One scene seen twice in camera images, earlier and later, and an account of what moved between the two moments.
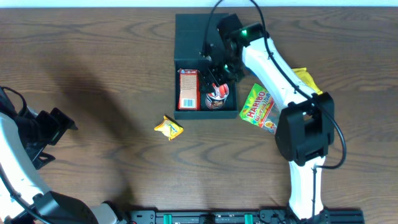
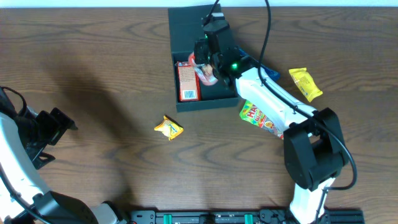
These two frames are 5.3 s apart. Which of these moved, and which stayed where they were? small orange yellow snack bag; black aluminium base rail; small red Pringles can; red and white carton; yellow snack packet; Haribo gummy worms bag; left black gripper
Moved: small red Pringles can; red and white carton
Stayed: black aluminium base rail; small orange yellow snack bag; yellow snack packet; Haribo gummy worms bag; left black gripper
